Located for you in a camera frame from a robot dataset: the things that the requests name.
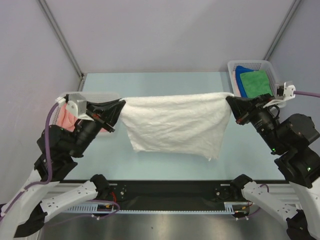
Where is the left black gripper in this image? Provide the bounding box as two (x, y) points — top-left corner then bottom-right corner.
(69, 98), (127, 157)

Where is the pink terry towel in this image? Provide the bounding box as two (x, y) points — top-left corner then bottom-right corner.
(55, 103), (107, 133)

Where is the white towel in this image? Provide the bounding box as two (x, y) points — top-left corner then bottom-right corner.
(120, 92), (233, 160)

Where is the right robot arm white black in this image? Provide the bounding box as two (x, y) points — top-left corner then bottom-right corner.
(226, 94), (320, 240)

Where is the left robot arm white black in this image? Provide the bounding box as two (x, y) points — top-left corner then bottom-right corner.
(0, 94), (126, 240)

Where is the white basket with towels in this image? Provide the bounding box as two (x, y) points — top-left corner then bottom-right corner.
(227, 60), (281, 97)

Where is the light pink towel in basket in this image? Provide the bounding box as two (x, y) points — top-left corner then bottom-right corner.
(232, 70), (241, 97)

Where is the empty white plastic basket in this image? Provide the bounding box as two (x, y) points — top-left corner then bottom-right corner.
(50, 91), (120, 125)

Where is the green towel in basket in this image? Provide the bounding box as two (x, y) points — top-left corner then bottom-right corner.
(239, 70), (273, 98)

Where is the blue towel in basket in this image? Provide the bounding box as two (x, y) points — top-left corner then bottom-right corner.
(235, 65), (254, 98)

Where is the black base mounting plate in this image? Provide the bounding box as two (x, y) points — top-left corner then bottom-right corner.
(104, 180), (251, 211)

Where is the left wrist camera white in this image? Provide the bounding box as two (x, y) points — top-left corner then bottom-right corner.
(55, 93), (92, 121)

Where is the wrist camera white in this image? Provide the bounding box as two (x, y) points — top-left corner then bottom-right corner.
(263, 81), (296, 108)
(55, 93), (92, 121)

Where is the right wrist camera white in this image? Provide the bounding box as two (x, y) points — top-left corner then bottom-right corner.
(263, 81), (296, 108)

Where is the white slotted cable duct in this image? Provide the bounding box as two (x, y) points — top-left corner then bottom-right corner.
(63, 202), (248, 215)

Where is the right aluminium corner post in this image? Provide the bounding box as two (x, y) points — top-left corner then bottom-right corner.
(263, 0), (305, 61)

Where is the aluminium corner post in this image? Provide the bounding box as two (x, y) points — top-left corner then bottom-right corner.
(36, 0), (84, 79)
(263, 0), (305, 61)

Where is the left aluminium corner post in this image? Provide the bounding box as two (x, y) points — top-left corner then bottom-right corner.
(36, 0), (84, 79)

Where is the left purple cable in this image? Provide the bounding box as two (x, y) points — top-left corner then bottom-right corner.
(0, 102), (121, 227)

